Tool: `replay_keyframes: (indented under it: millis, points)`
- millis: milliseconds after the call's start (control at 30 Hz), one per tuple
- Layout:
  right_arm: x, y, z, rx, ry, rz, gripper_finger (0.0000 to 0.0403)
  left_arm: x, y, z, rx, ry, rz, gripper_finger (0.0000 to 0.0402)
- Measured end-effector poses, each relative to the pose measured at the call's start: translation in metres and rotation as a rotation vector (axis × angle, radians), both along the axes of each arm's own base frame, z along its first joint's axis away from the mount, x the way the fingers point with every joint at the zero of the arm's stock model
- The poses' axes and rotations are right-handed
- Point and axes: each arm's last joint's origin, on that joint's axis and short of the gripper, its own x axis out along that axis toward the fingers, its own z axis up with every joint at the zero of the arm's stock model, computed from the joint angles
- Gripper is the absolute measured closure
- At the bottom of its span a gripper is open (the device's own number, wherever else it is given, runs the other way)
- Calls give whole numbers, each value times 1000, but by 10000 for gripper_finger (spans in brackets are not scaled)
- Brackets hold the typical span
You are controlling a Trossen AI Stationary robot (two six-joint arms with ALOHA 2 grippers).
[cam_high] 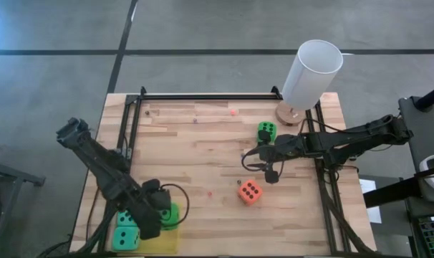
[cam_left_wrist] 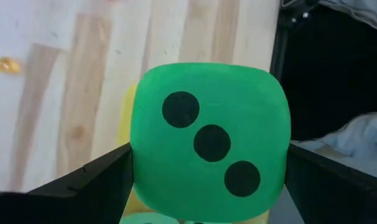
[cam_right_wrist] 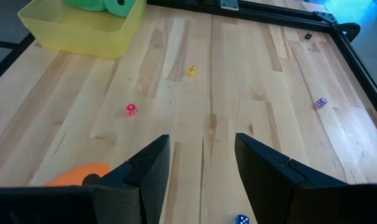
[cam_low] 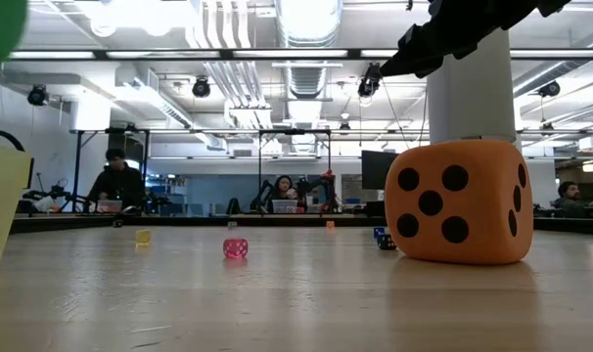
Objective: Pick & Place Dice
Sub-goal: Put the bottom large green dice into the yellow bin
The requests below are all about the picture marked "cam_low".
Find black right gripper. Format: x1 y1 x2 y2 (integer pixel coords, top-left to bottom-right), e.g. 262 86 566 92
380 0 540 79

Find orange foam die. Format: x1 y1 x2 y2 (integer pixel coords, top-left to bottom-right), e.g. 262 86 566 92
384 140 534 266

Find green foam die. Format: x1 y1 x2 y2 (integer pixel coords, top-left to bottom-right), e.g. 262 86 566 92
0 0 29 74

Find white lamp with wooden base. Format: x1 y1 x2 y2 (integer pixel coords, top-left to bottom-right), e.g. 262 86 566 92
426 27 518 146

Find black computer monitor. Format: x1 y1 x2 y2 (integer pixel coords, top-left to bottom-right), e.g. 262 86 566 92
361 150 400 191

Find black ceiling spotlight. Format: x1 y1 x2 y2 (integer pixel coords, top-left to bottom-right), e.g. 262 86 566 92
192 75 212 99
538 80 562 98
26 84 49 107

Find person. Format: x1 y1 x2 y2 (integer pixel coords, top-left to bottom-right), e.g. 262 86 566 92
553 180 593 219
271 174 297 201
88 148 147 214

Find clear plastic container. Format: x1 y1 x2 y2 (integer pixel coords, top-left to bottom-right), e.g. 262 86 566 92
271 198 299 215

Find small pink die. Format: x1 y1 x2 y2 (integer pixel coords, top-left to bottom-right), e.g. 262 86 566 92
222 238 250 260

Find yellow translucent plastic bin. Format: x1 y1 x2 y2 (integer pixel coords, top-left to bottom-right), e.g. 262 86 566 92
0 143 33 273

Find black overhead camera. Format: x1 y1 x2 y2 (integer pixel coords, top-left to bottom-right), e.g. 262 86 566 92
357 62 384 98

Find black background frame stand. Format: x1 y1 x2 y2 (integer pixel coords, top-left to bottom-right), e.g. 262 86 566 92
69 127 333 216

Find black left camera cable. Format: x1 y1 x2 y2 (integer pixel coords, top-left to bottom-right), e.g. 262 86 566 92
0 127 27 153

